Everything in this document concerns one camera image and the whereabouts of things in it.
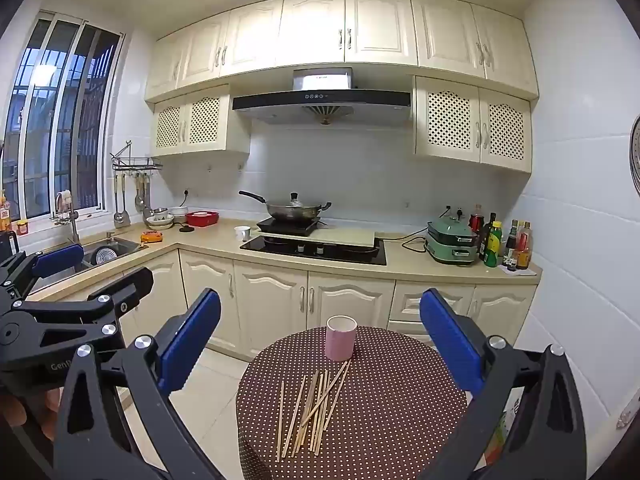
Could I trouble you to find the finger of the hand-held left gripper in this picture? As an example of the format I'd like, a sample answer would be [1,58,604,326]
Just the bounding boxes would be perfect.
[0,266,156,357]
[0,244,86,301]

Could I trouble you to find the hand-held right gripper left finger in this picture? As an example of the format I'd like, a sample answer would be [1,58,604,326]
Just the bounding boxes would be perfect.
[52,287,223,480]

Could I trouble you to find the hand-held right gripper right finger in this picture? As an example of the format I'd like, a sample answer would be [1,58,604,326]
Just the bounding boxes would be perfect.
[419,287,591,480]

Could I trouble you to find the pink cup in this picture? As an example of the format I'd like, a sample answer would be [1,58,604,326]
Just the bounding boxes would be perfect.
[325,315,358,362]

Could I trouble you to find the pile of wooden chopsticks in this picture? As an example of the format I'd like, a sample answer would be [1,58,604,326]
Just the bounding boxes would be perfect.
[276,360,352,457]

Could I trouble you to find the person's left hand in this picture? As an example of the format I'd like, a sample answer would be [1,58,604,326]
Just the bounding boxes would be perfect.
[0,388,63,442]

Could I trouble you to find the cream cabinet drawer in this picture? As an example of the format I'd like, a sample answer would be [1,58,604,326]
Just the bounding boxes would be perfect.
[391,282,476,322]
[389,320,436,342]

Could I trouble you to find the metal faucet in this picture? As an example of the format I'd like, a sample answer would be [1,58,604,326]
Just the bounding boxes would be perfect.
[50,190,82,244]

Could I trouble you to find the steel kitchen sink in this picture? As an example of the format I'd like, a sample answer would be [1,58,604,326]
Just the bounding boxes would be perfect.
[30,236,149,292]

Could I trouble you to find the hanging metal spatula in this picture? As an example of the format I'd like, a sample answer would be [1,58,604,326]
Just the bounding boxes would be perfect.
[114,172,132,229]

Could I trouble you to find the cream base cabinets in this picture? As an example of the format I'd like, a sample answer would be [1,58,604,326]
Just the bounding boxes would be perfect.
[50,247,543,363]

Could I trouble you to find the stack of bowls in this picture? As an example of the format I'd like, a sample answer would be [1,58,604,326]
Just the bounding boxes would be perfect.
[146,207,176,231]

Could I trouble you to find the green electric cooker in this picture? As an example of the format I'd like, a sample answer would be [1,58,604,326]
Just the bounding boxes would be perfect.
[425,216,480,266]

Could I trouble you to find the hanging metal ladle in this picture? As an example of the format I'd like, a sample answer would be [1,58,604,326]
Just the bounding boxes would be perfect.
[134,172,151,214]

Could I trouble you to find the green bottle yellow cap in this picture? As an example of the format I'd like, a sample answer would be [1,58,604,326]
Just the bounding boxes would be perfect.
[485,221,503,267]

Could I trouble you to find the colourful printed package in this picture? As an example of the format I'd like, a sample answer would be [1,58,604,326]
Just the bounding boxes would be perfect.
[486,394,524,467]

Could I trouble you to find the dark olive oil bottle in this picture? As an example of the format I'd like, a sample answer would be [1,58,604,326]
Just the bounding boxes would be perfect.
[481,212,497,261]

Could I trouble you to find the dark soy sauce bottle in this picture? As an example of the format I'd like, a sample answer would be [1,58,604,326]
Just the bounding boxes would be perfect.
[504,219,519,267]

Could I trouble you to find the red label seasoning bottle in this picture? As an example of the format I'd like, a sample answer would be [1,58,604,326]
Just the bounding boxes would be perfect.
[516,221,533,270]

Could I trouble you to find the barred window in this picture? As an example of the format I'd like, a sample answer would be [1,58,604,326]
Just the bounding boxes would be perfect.
[0,10,126,222]

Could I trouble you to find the pale stove cover board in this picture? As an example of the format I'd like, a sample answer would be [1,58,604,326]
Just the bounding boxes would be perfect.
[248,226,376,250]

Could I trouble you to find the black induction cooker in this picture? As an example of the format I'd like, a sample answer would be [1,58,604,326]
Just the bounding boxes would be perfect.
[256,217,328,237]

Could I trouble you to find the black glass gas stove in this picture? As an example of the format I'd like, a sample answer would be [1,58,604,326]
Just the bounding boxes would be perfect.
[240,235,388,267]

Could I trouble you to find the steel wok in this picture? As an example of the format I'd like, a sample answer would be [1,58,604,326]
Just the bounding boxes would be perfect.
[239,190,332,223]

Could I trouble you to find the glass wok lid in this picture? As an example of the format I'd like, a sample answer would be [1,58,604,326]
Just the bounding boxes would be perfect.
[272,191,315,209]

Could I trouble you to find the round metal tray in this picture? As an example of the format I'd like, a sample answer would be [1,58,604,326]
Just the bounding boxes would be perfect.
[629,115,640,197]

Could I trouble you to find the black range hood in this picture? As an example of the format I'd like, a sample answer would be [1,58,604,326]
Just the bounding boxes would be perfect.
[231,66,412,126]

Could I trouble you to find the black power cable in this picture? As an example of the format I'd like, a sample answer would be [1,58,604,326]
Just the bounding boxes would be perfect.
[372,230,431,254]

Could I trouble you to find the metal wall rack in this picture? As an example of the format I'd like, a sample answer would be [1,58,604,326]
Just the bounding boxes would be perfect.
[111,140,164,173]

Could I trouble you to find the cream lattice door wall cabinet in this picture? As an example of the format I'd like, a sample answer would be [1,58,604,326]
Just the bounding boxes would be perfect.
[151,85,251,157]
[412,76,533,175]

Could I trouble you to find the cream wall cabinet row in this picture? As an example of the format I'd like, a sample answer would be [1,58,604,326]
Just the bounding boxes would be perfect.
[145,0,540,103]

